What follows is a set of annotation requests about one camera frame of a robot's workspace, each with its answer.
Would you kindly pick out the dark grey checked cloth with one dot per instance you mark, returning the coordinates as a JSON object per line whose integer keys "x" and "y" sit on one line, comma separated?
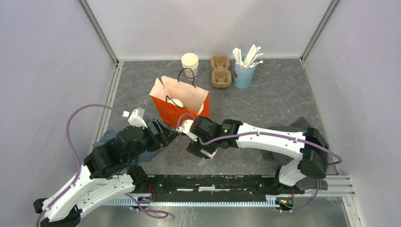
{"x": 281, "y": 160}

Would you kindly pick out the stack of paper cups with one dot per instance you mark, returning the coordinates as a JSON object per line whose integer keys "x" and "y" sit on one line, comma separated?
{"x": 190, "y": 63}

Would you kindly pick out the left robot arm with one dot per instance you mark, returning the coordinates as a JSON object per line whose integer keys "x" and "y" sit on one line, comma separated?
{"x": 109, "y": 171}

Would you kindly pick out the white cable duct strip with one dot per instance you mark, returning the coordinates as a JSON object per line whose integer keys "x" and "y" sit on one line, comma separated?
{"x": 127, "y": 201}

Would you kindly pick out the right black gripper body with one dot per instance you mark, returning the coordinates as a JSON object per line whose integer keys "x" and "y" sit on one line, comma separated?
{"x": 195, "y": 147}

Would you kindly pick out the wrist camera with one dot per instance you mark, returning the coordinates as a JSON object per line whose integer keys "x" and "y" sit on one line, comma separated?
{"x": 201, "y": 128}
{"x": 135, "y": 118}

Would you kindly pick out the lidded white coffee cup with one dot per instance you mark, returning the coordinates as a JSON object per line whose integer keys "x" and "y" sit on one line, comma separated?
{"x": 176, "y": 102}

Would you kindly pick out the blue-grey cloth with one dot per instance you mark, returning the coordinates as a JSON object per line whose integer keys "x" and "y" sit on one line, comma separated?
{"x": 111, "y": 134}

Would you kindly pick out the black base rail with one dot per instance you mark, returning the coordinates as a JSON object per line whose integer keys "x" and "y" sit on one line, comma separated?
{"x": 203, "y": 188}

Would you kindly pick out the white wrapped straws bundle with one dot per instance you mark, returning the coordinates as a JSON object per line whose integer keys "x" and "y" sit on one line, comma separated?
{"x": 248, "y": 61}

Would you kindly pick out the orange paper bag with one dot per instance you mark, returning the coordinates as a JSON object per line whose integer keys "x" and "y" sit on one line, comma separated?
{"x": 195, "y": 100}

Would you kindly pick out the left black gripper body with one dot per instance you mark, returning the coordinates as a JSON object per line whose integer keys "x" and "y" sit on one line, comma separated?
{"x": 159, "y": 140}

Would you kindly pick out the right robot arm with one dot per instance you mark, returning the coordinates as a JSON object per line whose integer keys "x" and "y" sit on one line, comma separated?
{"x": 307, "y": 149}

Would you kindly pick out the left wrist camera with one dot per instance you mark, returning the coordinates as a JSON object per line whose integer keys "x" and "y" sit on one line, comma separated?
{"x": 135, "y": 118}

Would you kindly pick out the brown cardboard cup carrier stack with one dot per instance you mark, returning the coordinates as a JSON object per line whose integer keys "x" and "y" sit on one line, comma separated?
{"x": 221, "y": 75}

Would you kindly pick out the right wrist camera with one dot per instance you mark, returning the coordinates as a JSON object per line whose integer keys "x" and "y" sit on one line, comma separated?
{"x": 201, "y": 128}

